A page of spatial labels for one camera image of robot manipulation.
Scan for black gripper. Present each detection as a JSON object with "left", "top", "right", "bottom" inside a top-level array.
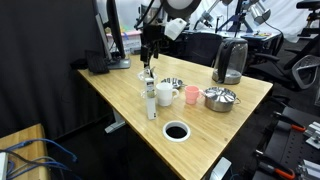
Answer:
[{"left": 139, "top": 24, "right": 166, "bottom": 74}]

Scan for clear glass jar lid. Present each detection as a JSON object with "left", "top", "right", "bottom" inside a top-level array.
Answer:
[{"left": 137, "top": 68, "right": 159, "bottom": 82}]

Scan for clear glass jar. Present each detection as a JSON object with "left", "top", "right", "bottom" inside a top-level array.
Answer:
[{"left": 139, "top": 78, "right": 158, "bottom": 100}]

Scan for steel pot lid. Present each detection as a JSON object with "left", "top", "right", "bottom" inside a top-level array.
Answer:
[{"left": 203, "top": 86, "right": 238, "bottom": 102}]

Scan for small steel saucepan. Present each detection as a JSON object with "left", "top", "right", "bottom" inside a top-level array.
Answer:
[{"left": 160, "top": 77, "right": 186, "bottom": 90}]

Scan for white ceramic mug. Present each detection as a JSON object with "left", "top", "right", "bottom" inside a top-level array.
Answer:
[{"left": 155, "top": 81, "right": 180, "bottom": 107}]

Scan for clear plastic storage bin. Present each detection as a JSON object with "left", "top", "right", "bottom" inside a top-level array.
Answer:
[{"left": 105, "top": 29, "right": 145, "bottom": 55}]

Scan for pink plastic cup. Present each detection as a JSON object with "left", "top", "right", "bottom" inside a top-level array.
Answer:
[{"left": 183, "top": 85, "right": 205, "bottom": 106}]

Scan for black computer monitor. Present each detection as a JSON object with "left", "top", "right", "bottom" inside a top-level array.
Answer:
[{"left": 92, "top": 0, "right": 132, "bottom": 70}]

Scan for black keyboard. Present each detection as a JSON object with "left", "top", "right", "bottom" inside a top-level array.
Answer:
[{"left": 84, "top": 49, "right": 110, "bottom": 75}]

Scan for black office chair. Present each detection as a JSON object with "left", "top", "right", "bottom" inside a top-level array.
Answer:
[{"left": 181, "top": 31, "right": 224, "bottom": 68}]

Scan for white table leg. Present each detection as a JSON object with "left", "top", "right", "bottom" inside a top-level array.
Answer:
[{"left": 104, "top": 108, "right": 127, "bottom": 135}]

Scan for glass electric kettle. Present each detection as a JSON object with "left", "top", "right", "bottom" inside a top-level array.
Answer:
[{"left": 211, "top": 37, "right": 250, "bottom": 86}]

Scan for grey mesh office chair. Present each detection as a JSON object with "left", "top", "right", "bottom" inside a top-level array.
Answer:
[{"left": 246, "top": 31, "right": 320, "bottom": 93}]

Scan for black perforated board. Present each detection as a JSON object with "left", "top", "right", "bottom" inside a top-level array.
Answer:
[{"left": 252, "top": 106, "right": 320, "bottom": 180}]

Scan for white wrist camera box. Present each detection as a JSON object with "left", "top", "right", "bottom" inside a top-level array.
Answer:
[{"left": 164, "top": 17, "right": 188, "bottom": 41}]

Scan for white table cable grommet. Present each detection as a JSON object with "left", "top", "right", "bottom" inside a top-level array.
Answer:
[{"left": 161, "top": 120, "right": 192, "bottom": 144}]

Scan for steel pot with handles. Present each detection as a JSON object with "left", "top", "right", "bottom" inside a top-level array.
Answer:
[{"left": 202, "top": 92, "right": 242, "bottom": 113}]

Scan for blue cables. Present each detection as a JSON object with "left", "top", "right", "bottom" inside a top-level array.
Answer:
[{"left": 0, "top": 138, "right": 79, "bottom": 180}]

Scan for orange handled clamp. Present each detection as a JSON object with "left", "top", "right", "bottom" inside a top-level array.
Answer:
[
  {"left": 272, "top": 110, "right": 307, "bottom": 133},
  {"left": 254, "top": 149, "right": 297, "bottom": 180}
]

